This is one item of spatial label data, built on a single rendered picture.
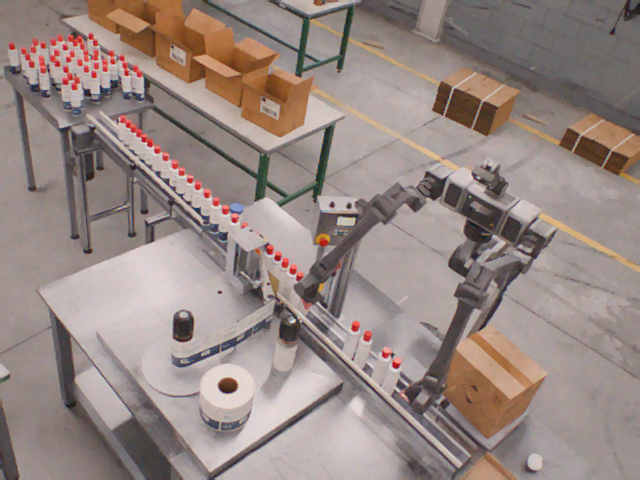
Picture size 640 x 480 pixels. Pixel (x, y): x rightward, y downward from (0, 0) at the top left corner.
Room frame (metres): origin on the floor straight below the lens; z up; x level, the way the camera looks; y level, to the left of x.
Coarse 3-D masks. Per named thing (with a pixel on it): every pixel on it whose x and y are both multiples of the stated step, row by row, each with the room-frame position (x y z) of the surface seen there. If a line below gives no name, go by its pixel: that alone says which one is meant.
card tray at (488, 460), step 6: (486, 456) 1.55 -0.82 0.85; (492, 456) 1.54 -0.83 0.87; (480, 462) 1.53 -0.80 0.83; (486, 462) 1.53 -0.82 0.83; (492, 462) 1.53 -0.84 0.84; (498, 462) 1.52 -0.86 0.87; (474, 468) 1.50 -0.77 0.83; (480, 468) 1.50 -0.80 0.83; (486, 468) 1.51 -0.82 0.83; (492, 468) 1.51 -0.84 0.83; (498, 468) 1.51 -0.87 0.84; (504, 468) 1.50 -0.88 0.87; (468, 474) 1.46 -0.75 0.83; (474, 474) 1.47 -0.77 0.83; (480, 474) 1.48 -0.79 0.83; (486, 474) 1.48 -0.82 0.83; (492, 474) 1.49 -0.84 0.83; (498, 474) 1.49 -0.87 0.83; (504, 474) 1.50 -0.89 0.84; (510, 474) 1.48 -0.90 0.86
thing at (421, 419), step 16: (320, 320) 2.05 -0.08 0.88; (336, 336) 1.98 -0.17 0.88; (352, 368) 1.82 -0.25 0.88; (368, 368) 1.84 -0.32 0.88; (368, 384) 1.75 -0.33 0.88; (384, 400) 1.69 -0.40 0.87; (400, 400) 1.71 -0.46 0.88; (400, 416) 1.63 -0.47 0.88; (416, 416) 1.64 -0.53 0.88; (432, 432) 1.59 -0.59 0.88; (448, 448) 1.53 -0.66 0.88
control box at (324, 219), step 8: (320, 200) 2.13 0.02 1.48; (328, 200) 2.14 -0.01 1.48; (336, 200) 2.16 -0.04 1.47; (344, 200) 2.17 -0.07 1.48; (352, 200) 2.18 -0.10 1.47; (320, 208) 2.08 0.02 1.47; (328, 208) 2.09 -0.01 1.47; (336, 208) 2.10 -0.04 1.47; (344, 208) 2.11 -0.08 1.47; (352, 208) 2.13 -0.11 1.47; (320, 216) 2.07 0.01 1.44; (328, 216) 2.08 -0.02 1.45; (336, 216) 2.09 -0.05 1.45; (312, 224) 2.15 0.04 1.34; (320, 224) 2.07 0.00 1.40; (328, 224) 2.08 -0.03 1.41; (312, 232) 2.12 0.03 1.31; (320, 232) 2.07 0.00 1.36; (328, 232) 2.08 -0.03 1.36; (312, 240) 2.10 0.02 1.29; (328, 240) 2.08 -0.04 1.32; (336, 240) 2.09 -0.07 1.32
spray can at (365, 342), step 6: (366, 336) 1.83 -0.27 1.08; (360, 342) 1.83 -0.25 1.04; (366, 342) 1.83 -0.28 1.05; (360, 348) 1.82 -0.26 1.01; (366, 348) 1.82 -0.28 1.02; (360, 354) 1.82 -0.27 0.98; (366, 354) 1.82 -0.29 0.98; (354, 360) 1.83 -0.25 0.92; (360, 360) 1.82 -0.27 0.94; (360, 366) 1.82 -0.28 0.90
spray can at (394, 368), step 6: (396, 360) 1.73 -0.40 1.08; (390, 366) 1.73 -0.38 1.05; (396, 366) 1.72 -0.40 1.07; (390, 372) 1.71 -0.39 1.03; (396, 372) 1.71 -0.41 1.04; (384, 378) 1.73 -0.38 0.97; (390, 378) 1.71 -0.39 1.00; (396, 378) 1.71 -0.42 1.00; (384, 384) 1.72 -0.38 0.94; (390, 384) 1.71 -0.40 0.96; (384, 390) 1.71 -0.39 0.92; (390, 390) 1.71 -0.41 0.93
